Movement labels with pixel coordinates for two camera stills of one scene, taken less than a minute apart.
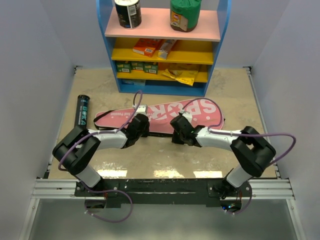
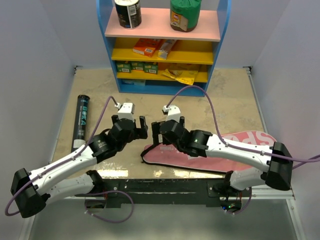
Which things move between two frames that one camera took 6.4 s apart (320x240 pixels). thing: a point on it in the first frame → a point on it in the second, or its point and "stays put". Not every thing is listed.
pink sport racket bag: [206, 114] → [152, 154]
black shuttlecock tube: [82, 111] stays put
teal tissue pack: [135, 82] stays put
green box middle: [137, 65] stays put
